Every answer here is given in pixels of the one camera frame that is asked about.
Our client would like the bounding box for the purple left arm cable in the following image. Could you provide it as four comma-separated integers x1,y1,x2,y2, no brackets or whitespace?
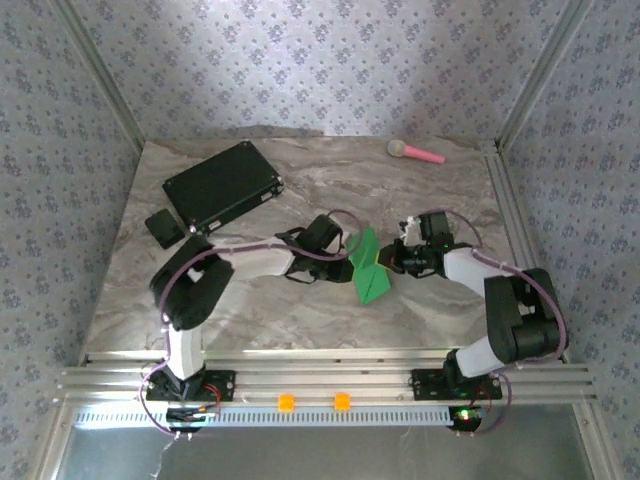
139,208,364,439

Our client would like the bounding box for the white slotted cable duct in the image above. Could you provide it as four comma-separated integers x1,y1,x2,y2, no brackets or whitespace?
74,405,454,429

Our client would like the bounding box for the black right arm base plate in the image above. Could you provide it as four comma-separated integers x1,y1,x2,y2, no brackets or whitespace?
410,368,503,401

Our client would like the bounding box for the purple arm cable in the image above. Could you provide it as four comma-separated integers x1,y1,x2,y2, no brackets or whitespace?
439,208,570,436
139,208,364,439

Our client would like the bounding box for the green cloth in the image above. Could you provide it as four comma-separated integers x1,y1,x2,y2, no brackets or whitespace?
346,225,394,306

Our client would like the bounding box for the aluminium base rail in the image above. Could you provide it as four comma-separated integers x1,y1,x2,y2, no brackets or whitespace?
55,349,599,407

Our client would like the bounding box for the aluminium side rail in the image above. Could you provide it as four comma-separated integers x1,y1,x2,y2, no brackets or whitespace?
480,141,571,364

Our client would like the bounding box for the small black box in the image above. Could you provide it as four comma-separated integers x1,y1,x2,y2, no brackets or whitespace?
143,208,186,250

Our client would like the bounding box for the pink toy microphone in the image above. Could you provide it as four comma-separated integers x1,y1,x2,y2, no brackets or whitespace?
386,138,446,166

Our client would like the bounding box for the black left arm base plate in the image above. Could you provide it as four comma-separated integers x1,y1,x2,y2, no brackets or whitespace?
144,368,237,404

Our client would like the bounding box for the aluminium frame leg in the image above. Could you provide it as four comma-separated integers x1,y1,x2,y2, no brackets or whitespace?
573,402,610,480
35,403,77,480

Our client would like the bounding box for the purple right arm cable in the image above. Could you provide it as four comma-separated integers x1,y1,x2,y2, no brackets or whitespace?
439,208,570,436

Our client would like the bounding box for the aluminium upright post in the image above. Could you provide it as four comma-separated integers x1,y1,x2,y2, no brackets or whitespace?
497,0,596,151
49,0,147,151

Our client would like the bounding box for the black case with metal latches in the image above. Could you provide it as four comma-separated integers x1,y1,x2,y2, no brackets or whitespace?
161,140,285,239

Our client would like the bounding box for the grey metal sheet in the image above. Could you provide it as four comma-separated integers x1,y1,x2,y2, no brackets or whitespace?
54,405,596,480

